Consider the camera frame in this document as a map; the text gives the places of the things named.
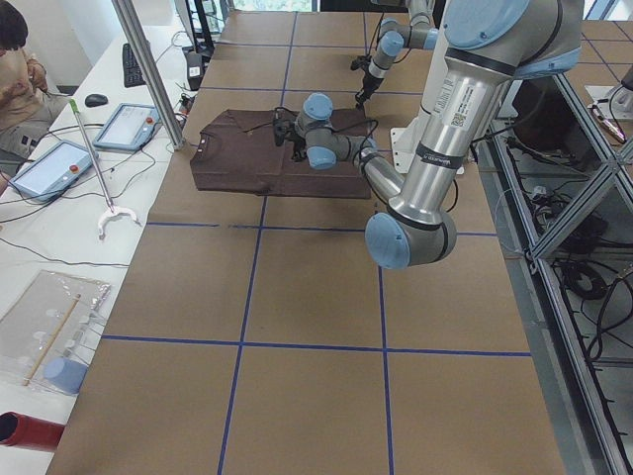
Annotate black box with label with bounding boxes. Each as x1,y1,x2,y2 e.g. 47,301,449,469
185,50,205,91

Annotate metal reacher grabber tool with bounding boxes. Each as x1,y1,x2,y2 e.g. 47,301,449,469
69,99,140,240

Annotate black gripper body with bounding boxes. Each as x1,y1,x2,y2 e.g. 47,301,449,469
358,71,382,98
290,135,307,157

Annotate black keyboard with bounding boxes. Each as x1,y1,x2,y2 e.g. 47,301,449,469
122,43,145,88

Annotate brown paper table cover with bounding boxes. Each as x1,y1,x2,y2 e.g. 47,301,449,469
46,10,570,475

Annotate aluminium frame post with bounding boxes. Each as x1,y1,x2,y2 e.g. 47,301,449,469
112,0,185,150

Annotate wooden stick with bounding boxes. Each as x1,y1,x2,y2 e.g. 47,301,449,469
22,294,81,386

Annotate seated person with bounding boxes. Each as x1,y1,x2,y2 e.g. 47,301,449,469
1,1,68,159

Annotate black computer mouse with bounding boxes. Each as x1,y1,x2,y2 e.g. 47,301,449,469
84,93,109,108

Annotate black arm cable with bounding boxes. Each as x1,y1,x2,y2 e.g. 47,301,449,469
330,118,382,149

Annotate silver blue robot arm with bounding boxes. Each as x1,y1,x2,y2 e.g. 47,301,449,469
350,0,438,109
292,1,584,269

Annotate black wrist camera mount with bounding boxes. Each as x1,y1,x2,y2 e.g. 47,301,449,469
350,54,372,72

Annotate white pedestal column base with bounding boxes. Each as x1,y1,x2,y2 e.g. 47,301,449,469
391,1,450,173

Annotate blue teach pendant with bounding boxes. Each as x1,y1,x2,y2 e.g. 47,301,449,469
9,141,92,202
93,103,160,151

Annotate far blue teach pendant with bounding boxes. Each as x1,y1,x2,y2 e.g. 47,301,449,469
93,103,160,151

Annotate blue plastic cup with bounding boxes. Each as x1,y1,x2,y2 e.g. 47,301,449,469
44,357,88,395

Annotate dark brown t-shirt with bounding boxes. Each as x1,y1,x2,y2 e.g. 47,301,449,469
190,109,371,199

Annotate red cylinder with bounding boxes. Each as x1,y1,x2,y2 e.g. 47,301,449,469
1,412,65,452

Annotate clear plastic bag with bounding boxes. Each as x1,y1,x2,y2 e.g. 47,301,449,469
1,271,111,395

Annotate near blue teach pendant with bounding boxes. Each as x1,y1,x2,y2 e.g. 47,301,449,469
9,141,92,202

